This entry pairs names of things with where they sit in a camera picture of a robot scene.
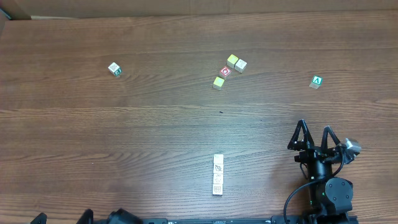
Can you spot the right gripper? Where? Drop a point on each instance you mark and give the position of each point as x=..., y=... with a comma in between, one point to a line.
x=316, y=152

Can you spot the yellow wooden block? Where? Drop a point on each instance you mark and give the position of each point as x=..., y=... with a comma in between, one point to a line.
x=218, y=159

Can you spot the white block red side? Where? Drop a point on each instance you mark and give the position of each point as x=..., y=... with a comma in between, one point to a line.
x=218, y=168

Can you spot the white block green edge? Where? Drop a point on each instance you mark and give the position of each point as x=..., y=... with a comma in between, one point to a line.
x=218, y=178

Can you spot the white wooden number block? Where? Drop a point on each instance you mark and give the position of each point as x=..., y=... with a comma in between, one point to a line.
x=217, y=189

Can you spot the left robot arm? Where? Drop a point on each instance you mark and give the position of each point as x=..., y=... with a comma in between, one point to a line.
x=87, y=217

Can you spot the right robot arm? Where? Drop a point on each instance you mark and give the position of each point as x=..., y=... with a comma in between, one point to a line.
x=330, y=196

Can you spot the green letter block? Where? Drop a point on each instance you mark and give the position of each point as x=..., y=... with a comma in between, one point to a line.
x=316, y=82

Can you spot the white block beside yellow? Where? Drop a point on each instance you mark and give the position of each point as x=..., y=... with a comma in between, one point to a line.
x=240, y=65

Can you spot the yellow block middle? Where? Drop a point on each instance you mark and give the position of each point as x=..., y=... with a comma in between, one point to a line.
x=218, y=83

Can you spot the yellow block top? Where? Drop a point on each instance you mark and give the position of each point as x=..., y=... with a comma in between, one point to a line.
x=232, y=60

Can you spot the white block green side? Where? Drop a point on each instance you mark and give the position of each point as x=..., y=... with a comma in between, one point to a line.
x=115, y=69

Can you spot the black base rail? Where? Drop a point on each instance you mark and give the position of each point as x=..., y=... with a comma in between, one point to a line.
x=272, y=220

